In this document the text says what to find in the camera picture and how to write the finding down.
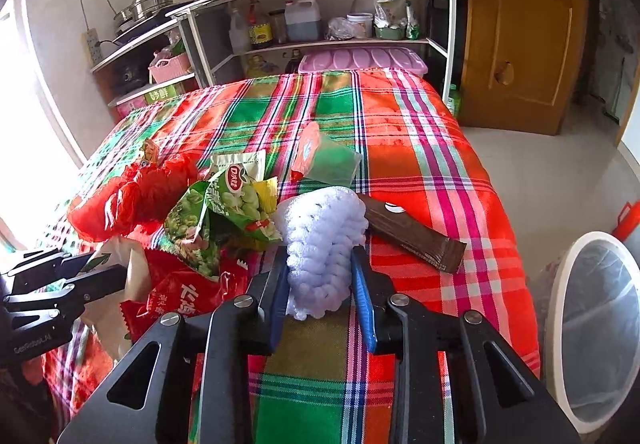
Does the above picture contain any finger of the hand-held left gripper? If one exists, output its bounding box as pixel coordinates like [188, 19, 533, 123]
[0, 248, 96, 295]
[2, 264, 127, 325]

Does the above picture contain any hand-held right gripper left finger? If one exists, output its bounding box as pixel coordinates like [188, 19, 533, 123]
[57, 249, 291, 444]

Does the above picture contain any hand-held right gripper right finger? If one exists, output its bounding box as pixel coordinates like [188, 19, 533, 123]
[350, 247, 583, 444]

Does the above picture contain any beige paper bag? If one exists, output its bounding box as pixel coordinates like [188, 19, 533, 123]
[80, 237, 153, 360]

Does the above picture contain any white foam fruit net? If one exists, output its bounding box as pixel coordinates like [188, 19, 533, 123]
[274, 187, 368, 322]

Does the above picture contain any clear plastic cup red lid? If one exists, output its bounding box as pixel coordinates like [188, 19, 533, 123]
[289, 121, 363, 190]

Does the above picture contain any white trash bin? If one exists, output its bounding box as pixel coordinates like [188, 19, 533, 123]
[542, 230, 640, 435]

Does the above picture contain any red plastic bag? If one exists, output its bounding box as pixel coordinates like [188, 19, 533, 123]
[66, 154, 201, 242]

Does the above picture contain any brown snack wrapper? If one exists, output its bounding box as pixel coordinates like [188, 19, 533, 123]
[357, 194, 468, 272]

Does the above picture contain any red snack bag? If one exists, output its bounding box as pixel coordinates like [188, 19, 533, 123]
[120, 244, 251, 345]

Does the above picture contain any green pea snack bag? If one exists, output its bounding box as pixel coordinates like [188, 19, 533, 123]
[164, 177, 283, 277]

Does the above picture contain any yellow red snack packet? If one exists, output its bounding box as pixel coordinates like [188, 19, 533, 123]
[252, 175, 280, 215]

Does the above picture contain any white green snack packet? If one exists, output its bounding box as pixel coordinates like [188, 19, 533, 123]
[207, 149, 268, 185]

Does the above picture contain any plaid bed sheet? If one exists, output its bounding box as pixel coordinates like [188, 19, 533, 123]
[30, 67, 543, 444]

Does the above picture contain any green carton box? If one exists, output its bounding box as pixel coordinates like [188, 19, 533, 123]
[142, 79, 183, 106]

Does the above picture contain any black cooking appliance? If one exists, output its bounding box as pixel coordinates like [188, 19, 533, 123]
[112, 59, 151, 95]

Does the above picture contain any white power strip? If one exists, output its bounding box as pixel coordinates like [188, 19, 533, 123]
[82, 28, 102, 68]

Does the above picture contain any pink plastic basket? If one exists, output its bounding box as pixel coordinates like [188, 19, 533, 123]
[148, 49, 193, 85]

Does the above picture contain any white cooker shelf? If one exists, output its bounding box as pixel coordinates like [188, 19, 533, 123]
[90, 17, 201, 110]

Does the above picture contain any yellow cooking oil bottle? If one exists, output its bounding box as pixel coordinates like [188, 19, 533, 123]
[247, 54, 281, 78]

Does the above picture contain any black induction cooker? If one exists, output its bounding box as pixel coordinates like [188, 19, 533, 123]
[112, 9, 176, 45]

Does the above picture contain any pink lidded storage box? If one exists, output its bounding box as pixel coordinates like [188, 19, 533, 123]
[298, 47, 430, 80]

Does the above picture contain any steel steamer pot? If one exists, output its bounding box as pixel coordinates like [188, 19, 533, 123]
[114, 0, 176, 25]

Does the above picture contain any white plastic bottle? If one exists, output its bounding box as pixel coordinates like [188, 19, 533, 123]
[229, 7, 251, 54]

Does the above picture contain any soy sauce bottle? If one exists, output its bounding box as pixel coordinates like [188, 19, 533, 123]
[247, 0, 273, 50]

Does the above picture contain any clear plastic bag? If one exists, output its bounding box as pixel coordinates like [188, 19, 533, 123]
[326, 17, 353, 41]

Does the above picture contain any dark glass jar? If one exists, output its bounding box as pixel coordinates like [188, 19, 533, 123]
[269, 9, 287, 44]

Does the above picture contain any white plastic tub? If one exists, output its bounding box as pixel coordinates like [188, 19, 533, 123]
[346, 13, 375, 39]

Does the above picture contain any translucent jug dark liquid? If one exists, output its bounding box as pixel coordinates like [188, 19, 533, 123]
[284, 0, 322, 42]

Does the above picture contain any white plastic bag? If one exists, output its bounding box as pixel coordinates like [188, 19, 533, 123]
[374, 0, 406, 28]

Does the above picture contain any wooden door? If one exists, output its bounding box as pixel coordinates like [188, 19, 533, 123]
[457, 0, 591, 137]

